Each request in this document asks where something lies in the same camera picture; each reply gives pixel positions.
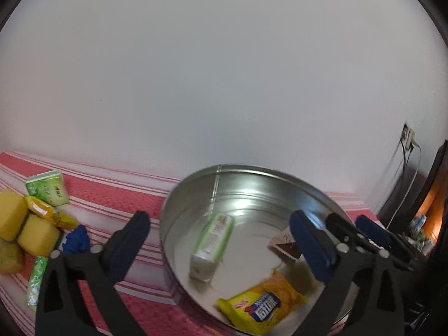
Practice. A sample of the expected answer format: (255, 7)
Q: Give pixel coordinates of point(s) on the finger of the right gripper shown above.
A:
(384, 238)
(348, 233)

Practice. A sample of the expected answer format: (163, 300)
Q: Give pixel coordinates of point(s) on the large green tissue pack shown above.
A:
(211, 246)

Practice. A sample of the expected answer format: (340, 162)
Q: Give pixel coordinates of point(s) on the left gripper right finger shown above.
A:
(377, 309)

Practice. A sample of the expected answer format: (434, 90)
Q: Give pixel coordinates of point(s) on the small green tissue pack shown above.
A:
(49, 187)

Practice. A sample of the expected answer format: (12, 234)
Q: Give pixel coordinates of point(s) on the yellow blue cracker packet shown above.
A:
(259, 309)

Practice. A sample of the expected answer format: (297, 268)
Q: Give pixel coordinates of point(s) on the cluttered items on shelf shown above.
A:
(422, 241)

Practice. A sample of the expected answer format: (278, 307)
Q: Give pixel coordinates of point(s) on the orange yellow snack packet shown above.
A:
(50, 214)

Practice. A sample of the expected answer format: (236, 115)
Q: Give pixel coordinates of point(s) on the wall power outlet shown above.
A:
(407, 136)

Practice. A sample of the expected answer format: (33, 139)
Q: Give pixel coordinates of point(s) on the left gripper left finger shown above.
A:
(61, 308)

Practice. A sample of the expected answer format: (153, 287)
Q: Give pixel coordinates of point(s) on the pink blossom snack packet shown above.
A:
(285, 243)

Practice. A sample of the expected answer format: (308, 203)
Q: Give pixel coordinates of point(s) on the round metal cookie tin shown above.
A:
(261, 200)

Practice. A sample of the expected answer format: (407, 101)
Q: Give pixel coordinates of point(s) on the thin green packet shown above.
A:
(34, 283)

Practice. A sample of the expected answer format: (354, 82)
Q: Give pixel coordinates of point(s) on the yellow sponge green backing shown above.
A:
(13, 212)

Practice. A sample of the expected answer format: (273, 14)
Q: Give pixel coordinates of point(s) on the worn green speckled sponge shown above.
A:
(11, 258)

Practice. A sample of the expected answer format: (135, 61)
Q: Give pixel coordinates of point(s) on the blue cloth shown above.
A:
(76, 241)

